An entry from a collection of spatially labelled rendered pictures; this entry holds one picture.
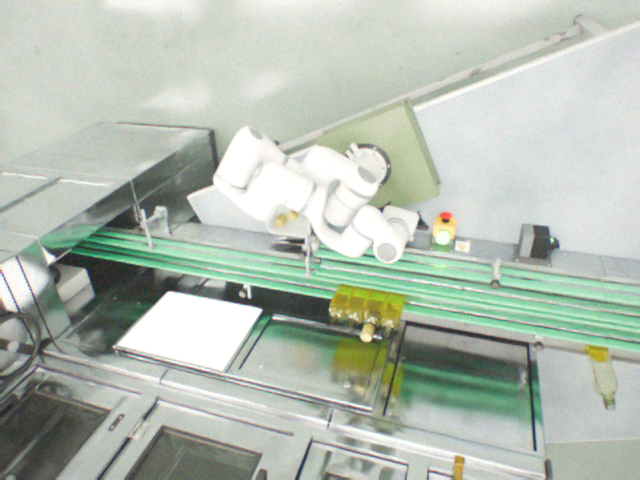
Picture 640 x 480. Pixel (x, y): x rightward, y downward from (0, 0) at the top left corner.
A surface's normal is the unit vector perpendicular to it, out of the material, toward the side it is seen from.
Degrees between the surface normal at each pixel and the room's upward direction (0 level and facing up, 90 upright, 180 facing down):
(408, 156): 1
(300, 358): 90
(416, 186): 1
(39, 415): 90
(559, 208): 0
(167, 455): 90
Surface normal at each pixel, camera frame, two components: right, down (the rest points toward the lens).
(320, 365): -0.04, -0.86
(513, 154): -0.31, 0.50
